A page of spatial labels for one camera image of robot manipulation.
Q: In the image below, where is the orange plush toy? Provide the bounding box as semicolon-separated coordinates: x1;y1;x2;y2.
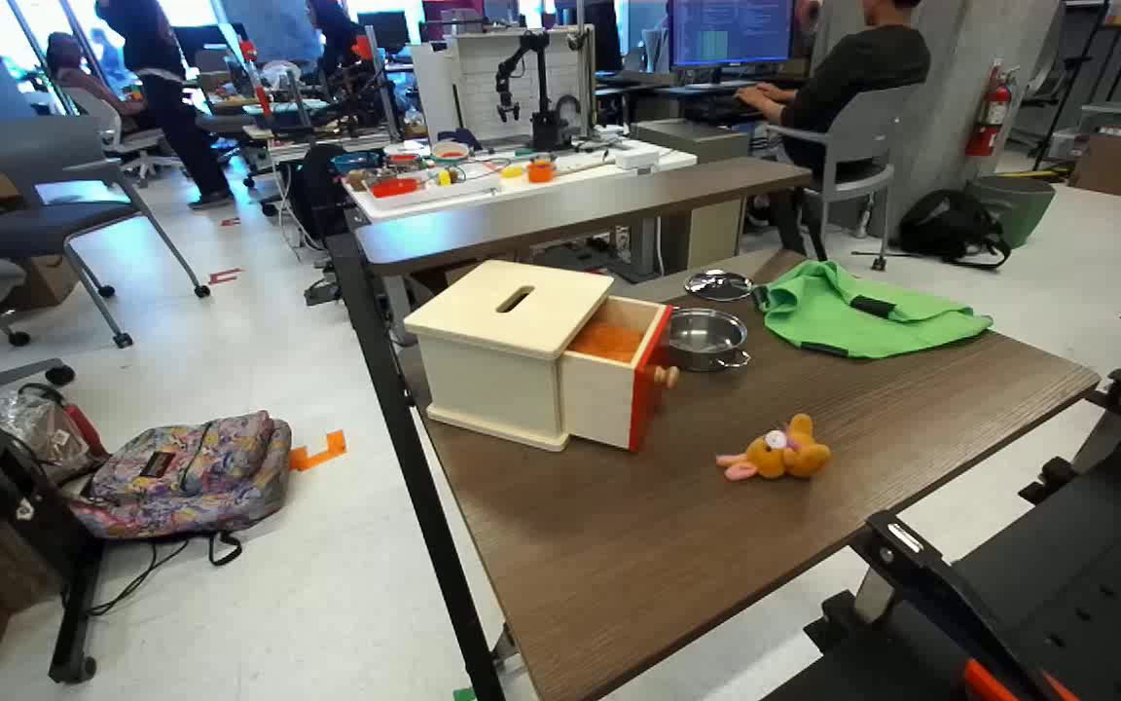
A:
713;408;838;486

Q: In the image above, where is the black metal rig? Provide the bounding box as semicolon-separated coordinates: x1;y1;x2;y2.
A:
766;366;1121;701

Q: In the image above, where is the green bin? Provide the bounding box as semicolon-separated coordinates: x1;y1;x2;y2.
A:
969;172;1060;254

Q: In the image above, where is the steel lid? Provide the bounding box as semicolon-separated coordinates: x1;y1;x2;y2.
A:
679;265;755;307

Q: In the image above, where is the orange tape piece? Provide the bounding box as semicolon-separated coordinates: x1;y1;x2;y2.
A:
288;430;349;476

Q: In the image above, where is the black metal stand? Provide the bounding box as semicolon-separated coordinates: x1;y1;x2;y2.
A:
0;353;109;688

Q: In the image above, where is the black backpack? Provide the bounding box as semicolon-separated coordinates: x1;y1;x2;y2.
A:
888;186;1013;273

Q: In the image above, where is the red fire extinguisher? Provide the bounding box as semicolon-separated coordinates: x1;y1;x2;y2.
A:
965;59;1019;163

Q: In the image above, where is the computer monitor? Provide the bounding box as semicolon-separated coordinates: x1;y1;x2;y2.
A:
667;0;798;76

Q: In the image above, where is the green cloth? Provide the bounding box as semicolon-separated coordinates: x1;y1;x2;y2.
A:
750;259;996;366

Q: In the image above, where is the red toy block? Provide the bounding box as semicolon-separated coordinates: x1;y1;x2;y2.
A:
364;172;423;203

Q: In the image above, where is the cream wooden box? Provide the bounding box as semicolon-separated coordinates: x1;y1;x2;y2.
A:
402;259;619;455

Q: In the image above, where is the colourful patterned backpack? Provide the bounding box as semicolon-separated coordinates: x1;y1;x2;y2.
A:
66;408;297;568

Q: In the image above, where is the wooden drawer with orange front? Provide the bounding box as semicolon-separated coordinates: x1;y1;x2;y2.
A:
556;291;679;455

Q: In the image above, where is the steel bowl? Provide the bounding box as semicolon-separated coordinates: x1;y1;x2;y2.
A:
663;303;755;377

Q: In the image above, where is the white tray with toys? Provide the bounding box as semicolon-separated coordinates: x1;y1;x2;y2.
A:
338;134;700;226

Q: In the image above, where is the white board panel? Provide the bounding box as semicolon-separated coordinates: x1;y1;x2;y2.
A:
410;21;598;147

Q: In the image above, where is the grey chair with black legs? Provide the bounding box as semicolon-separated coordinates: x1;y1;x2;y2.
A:
0;115;212;350

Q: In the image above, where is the grey office chair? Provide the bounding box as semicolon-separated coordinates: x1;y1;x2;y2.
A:
766;82;926;273

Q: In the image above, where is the grey workbench with items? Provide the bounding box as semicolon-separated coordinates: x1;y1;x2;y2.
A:
349;151;812;342

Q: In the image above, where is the seated person in black shirt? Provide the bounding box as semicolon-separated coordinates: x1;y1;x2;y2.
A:
733;0;934;177

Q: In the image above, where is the standing person in dark clothes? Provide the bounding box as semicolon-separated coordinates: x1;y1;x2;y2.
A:
92;0;238;211

